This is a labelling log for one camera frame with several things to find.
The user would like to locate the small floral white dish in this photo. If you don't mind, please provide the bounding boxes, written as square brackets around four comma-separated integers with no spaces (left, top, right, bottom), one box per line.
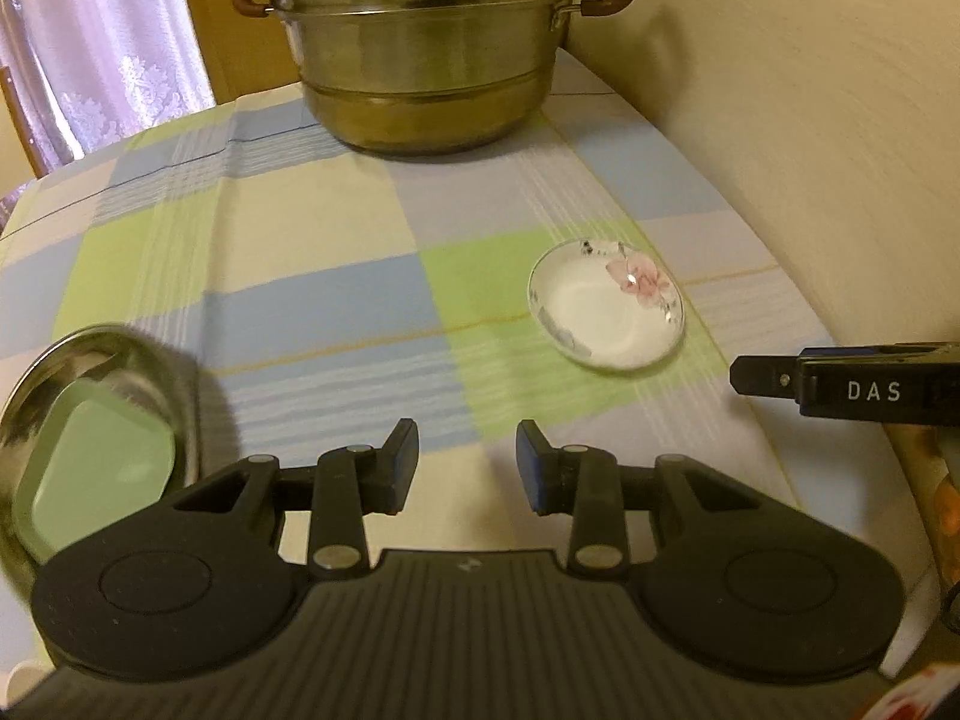
[527,238,685,372]

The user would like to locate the green square plate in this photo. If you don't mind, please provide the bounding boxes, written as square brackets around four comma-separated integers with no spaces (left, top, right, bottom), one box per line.
[15,382,181,556]

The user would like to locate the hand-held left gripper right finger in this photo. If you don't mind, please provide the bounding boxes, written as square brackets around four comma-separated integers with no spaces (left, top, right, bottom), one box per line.
[516,418,781,586]

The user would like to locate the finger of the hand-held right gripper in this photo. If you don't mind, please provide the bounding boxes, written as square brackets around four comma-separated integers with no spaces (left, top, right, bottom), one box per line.
[730,355,802,400]

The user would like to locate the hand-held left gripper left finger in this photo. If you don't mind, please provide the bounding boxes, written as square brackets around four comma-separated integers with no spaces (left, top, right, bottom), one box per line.
[161,418,421,580]

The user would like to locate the stainless steel steamer pot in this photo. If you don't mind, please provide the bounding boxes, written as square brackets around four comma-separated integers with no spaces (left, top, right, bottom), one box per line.
[231,0,647,158]

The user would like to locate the checked pastel tablecloth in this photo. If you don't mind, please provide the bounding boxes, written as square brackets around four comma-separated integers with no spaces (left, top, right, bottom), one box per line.
[0,45,938,691]

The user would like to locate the large stainless steel plate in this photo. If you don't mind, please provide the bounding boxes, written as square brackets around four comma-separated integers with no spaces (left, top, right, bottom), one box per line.
[0,322,200,578]

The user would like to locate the purple lace curtain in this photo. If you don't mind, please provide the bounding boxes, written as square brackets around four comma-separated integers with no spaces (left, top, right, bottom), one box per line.
[0,0,215,173]

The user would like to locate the brown wooden board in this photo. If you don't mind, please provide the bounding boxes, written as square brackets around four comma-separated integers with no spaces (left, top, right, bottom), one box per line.
[174,0,305,107]

